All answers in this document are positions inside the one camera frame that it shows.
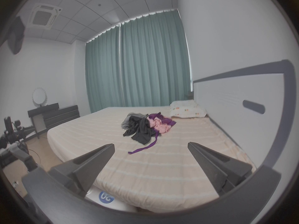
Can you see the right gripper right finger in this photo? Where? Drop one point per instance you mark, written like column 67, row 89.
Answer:
column 217, row 167

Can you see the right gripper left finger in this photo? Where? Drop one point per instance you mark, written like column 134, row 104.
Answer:
column 86, row 171

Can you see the black T-shirt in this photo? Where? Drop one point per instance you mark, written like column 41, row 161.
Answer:
column 142, row 129

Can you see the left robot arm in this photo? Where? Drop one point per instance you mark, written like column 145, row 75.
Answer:
column 21, row 153

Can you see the bed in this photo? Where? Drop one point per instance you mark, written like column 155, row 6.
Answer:
column 163, row 171

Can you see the pile of clothes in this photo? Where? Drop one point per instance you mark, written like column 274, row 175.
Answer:
column 163, row 125

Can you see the black dressing table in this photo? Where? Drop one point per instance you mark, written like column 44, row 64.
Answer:
column 60, row 115

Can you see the grey garment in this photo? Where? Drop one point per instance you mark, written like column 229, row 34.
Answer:
column 127, row 122

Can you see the white printed pillow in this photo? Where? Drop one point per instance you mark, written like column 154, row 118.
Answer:
column 186, row 110

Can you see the grey bedside table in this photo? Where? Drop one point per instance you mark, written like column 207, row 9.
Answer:
column 190, row 95

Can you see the round white mirror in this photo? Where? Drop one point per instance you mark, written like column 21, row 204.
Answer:
column 39, row 96

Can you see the blue-green curtain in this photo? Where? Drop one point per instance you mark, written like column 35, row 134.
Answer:
column 102, row 73
column 154, row 62

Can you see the white ceiling air conditioner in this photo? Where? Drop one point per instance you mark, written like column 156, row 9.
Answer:
column 44, row 16

